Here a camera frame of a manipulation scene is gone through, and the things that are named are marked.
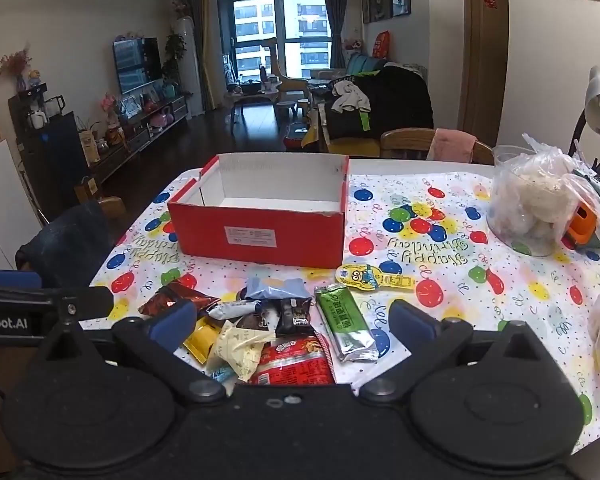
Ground beige carton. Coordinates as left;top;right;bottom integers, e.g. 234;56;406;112
80;130;101;163

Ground pink flowers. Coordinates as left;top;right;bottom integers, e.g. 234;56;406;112
100;94;126;126

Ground orange plastic object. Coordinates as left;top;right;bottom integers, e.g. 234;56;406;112
565;202;598;248

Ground red cardboard box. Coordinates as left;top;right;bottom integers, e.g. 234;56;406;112
167;154;351;266

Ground small light blue packet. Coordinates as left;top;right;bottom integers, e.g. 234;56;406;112
207;362;238;383

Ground large window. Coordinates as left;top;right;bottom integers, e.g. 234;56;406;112
215;0;333;83

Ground white and blue snack packet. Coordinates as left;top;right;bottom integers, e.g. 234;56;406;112
206;299;263;321

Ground white standing air conditioner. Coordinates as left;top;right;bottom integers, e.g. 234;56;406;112
175;16;206;116

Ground dried flower vase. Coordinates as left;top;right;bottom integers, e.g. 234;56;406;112
0;47;33;93

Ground brown cardboard box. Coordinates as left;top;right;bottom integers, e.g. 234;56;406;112
75;176;101;203

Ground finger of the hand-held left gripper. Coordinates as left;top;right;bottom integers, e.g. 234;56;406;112
0;269;43;290
42;286;115;322

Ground dark coffee table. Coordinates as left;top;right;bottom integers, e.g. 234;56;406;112
225;87;281;121

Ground plain yellow snack packet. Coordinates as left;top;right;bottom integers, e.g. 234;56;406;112
182;316;226;365

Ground large red snack packet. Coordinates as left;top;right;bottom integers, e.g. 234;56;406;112
247;332;337;387

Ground yellow armchair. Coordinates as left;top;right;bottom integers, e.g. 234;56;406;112
262;37;311;106

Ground white garment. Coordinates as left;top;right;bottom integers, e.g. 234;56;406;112
331;80;372;113

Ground blue-grey snack packet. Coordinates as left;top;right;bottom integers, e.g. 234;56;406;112
244;276;308;302

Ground wooden chair with denim jacket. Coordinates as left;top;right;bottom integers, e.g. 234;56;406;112
17;195;128;271

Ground wooden chair with pink cloth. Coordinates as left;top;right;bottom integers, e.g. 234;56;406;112
380;127;496;166

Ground flat screen television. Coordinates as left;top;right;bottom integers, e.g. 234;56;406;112
112;36;163;95

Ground cream snack packet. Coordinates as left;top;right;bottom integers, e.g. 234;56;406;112
212;321;277;382

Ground potted plant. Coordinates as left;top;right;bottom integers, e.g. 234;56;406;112
162;30;187;86

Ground red bag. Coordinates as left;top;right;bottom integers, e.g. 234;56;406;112
372;30;392;59

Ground balloon print tablecloth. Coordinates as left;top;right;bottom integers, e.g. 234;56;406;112
89;167;600;456

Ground black coat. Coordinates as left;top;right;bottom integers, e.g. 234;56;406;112
325;62;433;141

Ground dark television cabinet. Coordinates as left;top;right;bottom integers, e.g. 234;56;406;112
77;94;190;186

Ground wooden door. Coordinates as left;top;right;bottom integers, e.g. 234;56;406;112
462;0;508;133

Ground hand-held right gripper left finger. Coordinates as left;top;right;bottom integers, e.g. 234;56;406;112
42;300;231;406

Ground yellow cartoon snack packet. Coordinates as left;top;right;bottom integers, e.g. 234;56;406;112
335;262;416;292

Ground green snack packet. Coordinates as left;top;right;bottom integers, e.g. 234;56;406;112
314;282;380;363

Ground white cabinet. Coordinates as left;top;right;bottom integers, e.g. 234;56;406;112
0;137;43;271

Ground black chocolate snack packet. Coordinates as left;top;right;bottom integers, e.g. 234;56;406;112
275;296;315;337

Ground pink cloth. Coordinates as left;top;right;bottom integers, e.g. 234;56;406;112
426;128;478;163

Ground grey curtain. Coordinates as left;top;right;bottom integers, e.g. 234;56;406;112
320;0;351;68
187;0;218;111

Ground dark red-brown snack packet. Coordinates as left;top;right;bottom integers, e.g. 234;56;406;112
139;280;221;318

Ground black cabinet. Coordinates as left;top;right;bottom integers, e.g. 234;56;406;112
7;92;91;211

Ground clear bag of white snacks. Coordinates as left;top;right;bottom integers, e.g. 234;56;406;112
487;132;596;258

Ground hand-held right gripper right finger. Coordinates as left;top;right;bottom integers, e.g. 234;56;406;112
357;299;548;406

